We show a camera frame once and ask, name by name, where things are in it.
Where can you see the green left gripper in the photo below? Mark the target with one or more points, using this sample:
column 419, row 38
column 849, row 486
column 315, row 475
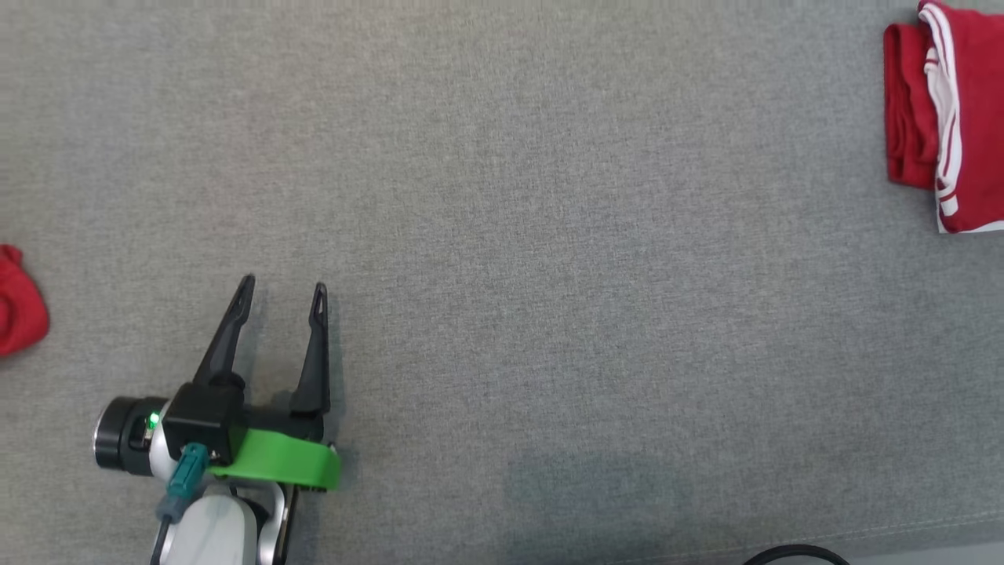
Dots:
column 282, row 459

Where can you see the red shorts white side band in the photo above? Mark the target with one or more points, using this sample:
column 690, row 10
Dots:
column 20, row 306

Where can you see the red Bulls 23 jersey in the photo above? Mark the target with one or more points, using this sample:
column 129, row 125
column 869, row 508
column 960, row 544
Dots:
column 973, row 118

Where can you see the grey fabric sofa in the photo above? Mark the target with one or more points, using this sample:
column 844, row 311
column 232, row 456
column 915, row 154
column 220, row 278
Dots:
column 549, row 275

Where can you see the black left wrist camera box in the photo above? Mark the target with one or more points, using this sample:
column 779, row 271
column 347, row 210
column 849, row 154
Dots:
column 200, row 420

